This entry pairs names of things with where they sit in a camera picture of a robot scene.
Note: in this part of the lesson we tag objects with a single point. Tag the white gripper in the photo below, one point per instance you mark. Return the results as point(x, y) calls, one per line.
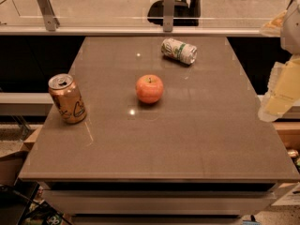
point(291, 32)

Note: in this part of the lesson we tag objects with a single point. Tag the white green 7up can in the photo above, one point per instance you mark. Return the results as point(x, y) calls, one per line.
point(179, 50)

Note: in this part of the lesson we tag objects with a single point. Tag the middle metal glass bracket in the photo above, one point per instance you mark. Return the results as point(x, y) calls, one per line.
point(168, 11)

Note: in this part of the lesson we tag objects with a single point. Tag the gold soda can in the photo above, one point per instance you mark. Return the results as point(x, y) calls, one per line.
point(67, 98)

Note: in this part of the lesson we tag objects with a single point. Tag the black office chair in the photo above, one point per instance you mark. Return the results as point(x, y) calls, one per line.
point(186, 13)

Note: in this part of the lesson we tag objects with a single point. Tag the green snack package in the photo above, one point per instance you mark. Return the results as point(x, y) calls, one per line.
point(41, 213)

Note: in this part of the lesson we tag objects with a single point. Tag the left metal glass bracket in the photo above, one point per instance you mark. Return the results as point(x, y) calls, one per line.
point(50, 20)

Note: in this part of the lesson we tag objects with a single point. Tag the orange red apple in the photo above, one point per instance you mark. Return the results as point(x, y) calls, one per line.
point(149, 89)

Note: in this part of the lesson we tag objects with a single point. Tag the glass barrier panel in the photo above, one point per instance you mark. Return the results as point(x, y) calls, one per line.
point(133, 13)

